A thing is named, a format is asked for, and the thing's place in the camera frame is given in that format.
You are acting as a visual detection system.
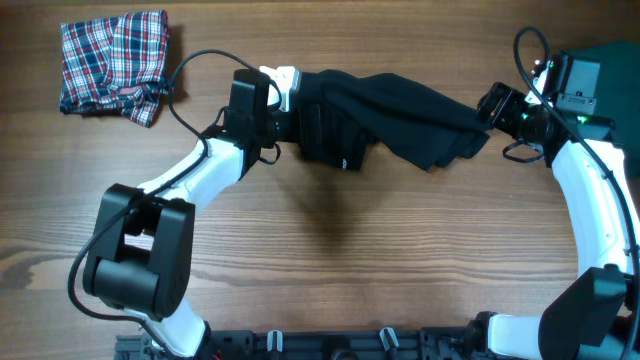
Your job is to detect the black garment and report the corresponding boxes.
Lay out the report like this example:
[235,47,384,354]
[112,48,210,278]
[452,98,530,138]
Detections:
[291,70,489,171]

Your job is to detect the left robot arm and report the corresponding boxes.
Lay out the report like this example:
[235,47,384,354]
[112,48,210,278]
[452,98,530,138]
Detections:
[68,67,299,359]

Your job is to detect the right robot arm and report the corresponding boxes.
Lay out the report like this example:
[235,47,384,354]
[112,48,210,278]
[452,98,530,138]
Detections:
[478,52,639,359]

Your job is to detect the dark green folded garment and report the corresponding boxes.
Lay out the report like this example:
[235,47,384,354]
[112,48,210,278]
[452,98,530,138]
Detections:
[566,41,639,180]

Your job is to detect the plaid folded cloth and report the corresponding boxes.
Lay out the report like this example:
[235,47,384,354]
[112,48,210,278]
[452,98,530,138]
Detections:
[59,10,170,127]

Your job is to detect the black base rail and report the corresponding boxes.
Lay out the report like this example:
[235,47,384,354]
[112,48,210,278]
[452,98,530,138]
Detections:
[113,327,501,360]

